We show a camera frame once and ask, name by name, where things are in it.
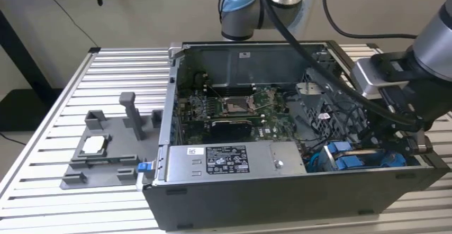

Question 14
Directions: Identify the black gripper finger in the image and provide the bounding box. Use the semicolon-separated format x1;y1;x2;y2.
399;131;435;156
367;122;400;151

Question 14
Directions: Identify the black disk power wire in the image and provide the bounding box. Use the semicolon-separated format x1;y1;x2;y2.
344;103;372;139

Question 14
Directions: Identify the hard disk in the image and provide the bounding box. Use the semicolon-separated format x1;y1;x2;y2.
324;140;408;170

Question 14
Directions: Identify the black wire with white tag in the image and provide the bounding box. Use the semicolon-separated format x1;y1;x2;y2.
316;112;354;129

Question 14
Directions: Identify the grey metal disk bay cage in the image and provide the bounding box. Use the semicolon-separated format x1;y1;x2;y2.
294;67;375;150

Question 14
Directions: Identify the green motherboard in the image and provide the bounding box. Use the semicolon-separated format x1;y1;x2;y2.
176;82;306;146

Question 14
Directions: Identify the black graphics card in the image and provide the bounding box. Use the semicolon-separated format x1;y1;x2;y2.
211;119;255;141

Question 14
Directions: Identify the silver power supply with label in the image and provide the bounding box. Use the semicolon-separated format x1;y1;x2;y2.
164;141;307;186

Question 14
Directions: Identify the black open PC case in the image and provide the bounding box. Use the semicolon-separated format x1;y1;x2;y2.
136;40;452;232

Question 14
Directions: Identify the grey plastic parts rack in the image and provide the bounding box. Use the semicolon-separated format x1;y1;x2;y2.
59;92;166;191

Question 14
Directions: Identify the silver CPU chip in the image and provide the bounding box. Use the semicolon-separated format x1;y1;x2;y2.
82;136;108;155

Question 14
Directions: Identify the black furniture leg with foot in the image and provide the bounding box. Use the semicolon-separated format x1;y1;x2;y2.
0;8;67;133

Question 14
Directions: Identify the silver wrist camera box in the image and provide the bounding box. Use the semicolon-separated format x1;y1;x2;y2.
352;58;395;101

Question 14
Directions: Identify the blue data wire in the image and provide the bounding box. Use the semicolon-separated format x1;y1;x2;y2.
304;148;323;173

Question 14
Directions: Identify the thick black sleeved cable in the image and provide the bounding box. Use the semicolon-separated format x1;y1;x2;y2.
256;0;423;132

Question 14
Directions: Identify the CPU socket with metal frame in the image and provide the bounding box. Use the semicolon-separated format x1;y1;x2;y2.
218;95;258;118

